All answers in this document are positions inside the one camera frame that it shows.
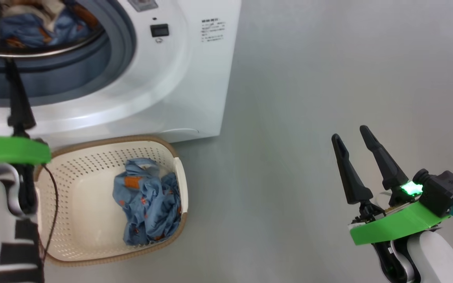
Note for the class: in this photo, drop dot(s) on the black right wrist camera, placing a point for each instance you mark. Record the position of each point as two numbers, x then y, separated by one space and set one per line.
444 190

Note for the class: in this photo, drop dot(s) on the cream perforated laundry basket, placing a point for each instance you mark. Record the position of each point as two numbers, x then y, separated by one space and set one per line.
89 204

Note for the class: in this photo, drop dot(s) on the white front-load washing machine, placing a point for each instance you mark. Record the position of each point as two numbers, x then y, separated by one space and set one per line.
195 90

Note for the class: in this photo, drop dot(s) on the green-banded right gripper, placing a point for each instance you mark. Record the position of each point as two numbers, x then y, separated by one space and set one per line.
395 224

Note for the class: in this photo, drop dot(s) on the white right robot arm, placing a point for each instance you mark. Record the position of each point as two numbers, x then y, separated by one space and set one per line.
439 259

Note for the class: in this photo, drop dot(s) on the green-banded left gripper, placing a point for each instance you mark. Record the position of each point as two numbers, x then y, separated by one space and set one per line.
10 149

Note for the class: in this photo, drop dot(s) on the grey warning sticker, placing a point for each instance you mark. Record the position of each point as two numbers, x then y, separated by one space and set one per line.
143 4

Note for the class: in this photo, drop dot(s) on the blue orange-print garment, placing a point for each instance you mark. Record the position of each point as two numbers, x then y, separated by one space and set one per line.
148 204

